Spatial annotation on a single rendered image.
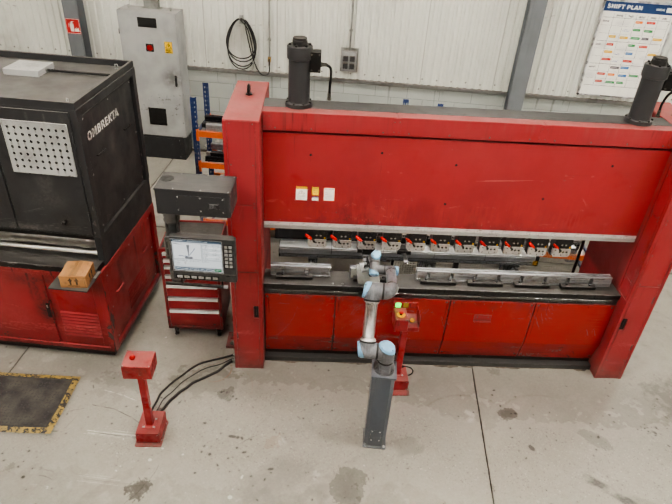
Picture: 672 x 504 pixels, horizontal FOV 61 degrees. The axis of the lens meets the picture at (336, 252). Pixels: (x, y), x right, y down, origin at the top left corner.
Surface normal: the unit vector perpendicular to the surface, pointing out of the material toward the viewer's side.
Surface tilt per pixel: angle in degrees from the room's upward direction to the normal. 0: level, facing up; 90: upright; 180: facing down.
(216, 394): 0
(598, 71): 90
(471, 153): 90
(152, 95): 90
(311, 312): 90
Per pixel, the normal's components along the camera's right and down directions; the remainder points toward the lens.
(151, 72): -0.08, 0.54
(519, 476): 0.06, -0.83
